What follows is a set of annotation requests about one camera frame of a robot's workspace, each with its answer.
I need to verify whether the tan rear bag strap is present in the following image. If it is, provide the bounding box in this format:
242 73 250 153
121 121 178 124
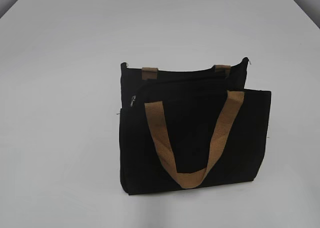
141 64 232 81

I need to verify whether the black canvas tote bag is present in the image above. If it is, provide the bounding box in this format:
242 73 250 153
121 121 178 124
119 58 272 195

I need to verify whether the silver front pocket zipper pull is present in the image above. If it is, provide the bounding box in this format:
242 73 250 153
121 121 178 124
130 95 137 107

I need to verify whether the tan bag strap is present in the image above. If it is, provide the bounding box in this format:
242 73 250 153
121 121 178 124
141 64 232 81
144 91 245 189

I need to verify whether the tan front bag strap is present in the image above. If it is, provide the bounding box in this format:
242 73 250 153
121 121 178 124
144 91 245 189

